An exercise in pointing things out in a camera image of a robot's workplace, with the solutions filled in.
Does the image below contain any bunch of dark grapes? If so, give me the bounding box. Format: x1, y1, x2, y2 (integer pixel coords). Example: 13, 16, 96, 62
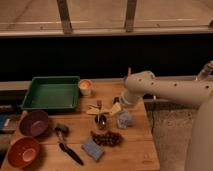
91, 131, 123, 147

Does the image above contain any light blue towel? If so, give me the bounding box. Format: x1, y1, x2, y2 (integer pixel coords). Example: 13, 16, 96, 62
117, 110, 133, 129

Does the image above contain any purple bowl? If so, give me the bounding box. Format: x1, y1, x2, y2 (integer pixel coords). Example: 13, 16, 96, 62
19, 110, 49, 137

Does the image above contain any small black block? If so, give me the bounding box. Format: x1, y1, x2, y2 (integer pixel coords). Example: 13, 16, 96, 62
113, 97, 120, 104

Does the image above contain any blue sponge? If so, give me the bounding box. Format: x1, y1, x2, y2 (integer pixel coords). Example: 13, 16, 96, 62
81, 138, 104, 161

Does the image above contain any orange bowl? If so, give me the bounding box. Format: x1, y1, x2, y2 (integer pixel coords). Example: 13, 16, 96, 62
7, 137, 40, 168

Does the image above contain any green plastic tray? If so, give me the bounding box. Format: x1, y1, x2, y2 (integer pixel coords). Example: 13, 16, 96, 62
22, 76, 80, 112

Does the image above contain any small yellow cup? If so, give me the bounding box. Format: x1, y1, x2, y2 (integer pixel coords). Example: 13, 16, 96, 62
78, 79, 92, 96

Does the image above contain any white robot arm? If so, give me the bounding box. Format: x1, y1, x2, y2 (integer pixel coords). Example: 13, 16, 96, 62
119, 60, 213, 171

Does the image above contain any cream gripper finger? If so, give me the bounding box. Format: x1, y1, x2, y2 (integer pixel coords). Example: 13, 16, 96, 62
110, 102, 122, 116

